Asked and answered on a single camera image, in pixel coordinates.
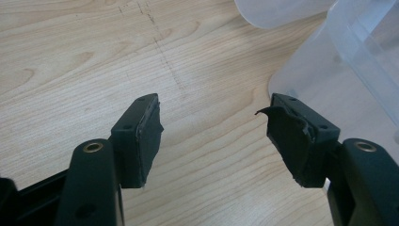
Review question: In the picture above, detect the clear plastic storage box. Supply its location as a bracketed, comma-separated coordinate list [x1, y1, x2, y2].
[233, 0, 399, 164]

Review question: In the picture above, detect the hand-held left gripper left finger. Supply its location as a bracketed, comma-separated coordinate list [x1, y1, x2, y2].
[110, 92, 165, 189]

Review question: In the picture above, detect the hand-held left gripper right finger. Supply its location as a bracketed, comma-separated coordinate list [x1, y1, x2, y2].
[255, 92, 342, 188]

